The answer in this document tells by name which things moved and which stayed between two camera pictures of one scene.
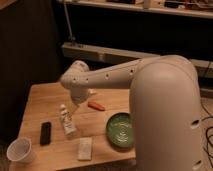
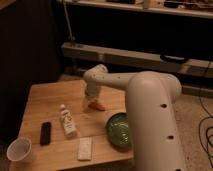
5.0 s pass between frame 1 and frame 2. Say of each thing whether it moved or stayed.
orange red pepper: stayed
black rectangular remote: stayed
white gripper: moved
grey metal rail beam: stayed
